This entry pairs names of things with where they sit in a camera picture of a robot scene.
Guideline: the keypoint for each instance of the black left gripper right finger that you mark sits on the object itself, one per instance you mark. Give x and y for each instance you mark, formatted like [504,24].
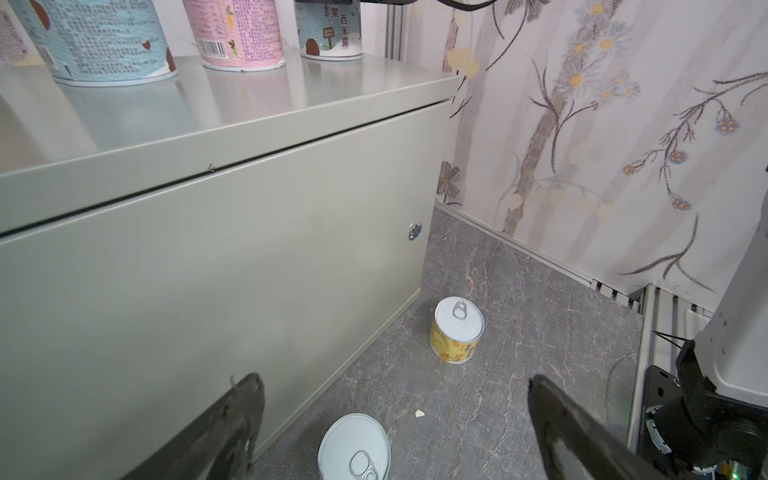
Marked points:
[572,444]

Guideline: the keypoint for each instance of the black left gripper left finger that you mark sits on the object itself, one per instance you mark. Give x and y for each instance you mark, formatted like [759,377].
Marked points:
[219,444]

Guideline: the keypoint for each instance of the white lid green can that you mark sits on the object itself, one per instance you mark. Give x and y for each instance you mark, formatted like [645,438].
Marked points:
[356,446]

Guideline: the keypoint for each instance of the white lid pink-red can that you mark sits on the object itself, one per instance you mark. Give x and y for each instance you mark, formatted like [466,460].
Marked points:
[236,35]

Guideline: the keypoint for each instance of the white lid light-blue can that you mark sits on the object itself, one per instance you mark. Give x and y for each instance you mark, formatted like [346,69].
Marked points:
[98,43]

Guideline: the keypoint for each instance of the white lid teal can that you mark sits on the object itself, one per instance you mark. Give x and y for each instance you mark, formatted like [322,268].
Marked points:
[329,30]

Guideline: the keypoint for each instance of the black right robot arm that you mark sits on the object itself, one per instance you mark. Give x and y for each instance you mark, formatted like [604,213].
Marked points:
[718,415]

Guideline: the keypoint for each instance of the white lid yellow can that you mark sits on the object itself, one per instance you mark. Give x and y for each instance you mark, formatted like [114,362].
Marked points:
[456,329]

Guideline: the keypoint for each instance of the grey metal cabinet box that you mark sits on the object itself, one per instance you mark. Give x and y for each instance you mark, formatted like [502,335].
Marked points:
[160,242]

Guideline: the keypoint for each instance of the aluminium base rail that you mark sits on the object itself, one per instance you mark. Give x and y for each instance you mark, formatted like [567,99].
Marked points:
[667,321]

